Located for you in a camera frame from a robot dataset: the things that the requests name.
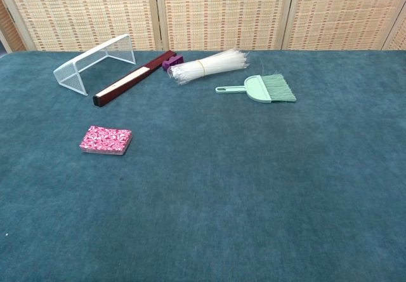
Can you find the pink patterned card stack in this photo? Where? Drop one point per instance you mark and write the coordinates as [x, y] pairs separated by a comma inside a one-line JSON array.
[[106, 139]]

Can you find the green bristle hand brush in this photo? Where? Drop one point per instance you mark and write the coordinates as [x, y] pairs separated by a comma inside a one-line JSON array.
[[280, 89]]

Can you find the dark red folded hand fan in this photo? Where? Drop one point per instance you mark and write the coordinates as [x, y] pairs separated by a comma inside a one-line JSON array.
[[127, 80]]

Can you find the teal felt table cover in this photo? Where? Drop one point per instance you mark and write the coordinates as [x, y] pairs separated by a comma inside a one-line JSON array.
[[222, 183]]

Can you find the bundle of clear plastic straws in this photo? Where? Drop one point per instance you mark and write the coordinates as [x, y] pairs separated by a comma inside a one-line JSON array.
[[209, 66]]

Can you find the mint green dustpan brush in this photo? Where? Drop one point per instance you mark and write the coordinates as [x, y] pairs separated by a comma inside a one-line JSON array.
[[257, 88]]

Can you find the small purple plastic block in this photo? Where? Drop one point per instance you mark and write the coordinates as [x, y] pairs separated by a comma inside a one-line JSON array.
[[172, 62]]

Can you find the beige woven screen panel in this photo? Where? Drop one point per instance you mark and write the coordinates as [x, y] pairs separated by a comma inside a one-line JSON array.
[[89, 9], [222, 9], [342, 9], [400, 40]]

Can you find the brown woven screen panel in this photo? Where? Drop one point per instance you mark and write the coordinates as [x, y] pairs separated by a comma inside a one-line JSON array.
[[9, 31]]

